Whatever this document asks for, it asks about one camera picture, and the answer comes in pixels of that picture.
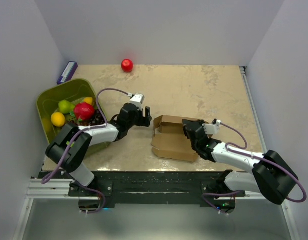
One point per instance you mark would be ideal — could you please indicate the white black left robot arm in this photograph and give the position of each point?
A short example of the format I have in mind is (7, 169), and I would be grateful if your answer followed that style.
(69, 147)

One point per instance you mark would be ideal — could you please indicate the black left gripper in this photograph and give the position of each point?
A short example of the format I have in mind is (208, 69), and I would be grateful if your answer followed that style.
(144, 121)

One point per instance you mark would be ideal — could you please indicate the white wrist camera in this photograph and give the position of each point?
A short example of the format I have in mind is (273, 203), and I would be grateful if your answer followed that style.
(137, 99)
(212, 128)

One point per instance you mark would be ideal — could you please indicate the purple white small box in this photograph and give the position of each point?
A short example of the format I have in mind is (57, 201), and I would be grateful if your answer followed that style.
(67, 73)

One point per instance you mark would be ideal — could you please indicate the green pear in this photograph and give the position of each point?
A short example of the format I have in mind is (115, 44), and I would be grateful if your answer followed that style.
(65, 107)

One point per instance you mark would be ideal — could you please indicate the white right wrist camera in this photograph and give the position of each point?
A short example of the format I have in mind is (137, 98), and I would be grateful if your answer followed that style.
(212, 128)

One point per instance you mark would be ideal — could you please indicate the red apple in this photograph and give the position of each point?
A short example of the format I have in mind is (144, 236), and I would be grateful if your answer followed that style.
(127, 65)

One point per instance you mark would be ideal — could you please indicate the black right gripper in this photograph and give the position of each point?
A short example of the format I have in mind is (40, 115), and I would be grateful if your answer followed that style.
(184, 121)

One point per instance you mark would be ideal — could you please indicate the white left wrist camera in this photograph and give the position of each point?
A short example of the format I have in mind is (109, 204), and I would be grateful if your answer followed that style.
(137, 99)

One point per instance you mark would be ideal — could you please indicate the olive green plastic bin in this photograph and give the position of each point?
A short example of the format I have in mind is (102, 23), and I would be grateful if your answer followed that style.
(47, 103)

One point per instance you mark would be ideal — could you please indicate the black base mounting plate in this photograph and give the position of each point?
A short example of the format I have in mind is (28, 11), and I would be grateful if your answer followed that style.
(111, 188)

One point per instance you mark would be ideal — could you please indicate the small orange fruit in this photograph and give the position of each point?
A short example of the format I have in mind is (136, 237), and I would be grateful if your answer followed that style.
(89, 100)

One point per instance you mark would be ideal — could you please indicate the red dragon fruit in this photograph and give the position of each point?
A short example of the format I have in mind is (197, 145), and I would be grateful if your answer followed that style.
(83, 111)

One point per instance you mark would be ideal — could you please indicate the dark purple grapes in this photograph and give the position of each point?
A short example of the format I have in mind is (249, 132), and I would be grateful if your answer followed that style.
(95, 120)

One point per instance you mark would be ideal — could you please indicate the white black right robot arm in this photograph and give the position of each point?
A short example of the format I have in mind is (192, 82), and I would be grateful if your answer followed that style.
(264, 173)

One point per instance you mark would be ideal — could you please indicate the brown cardboard paper box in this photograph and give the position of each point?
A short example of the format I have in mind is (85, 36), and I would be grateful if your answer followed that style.
(169, 140)

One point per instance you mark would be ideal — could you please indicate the yellow lemon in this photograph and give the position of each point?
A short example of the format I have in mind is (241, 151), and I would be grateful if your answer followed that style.
(58, 119)

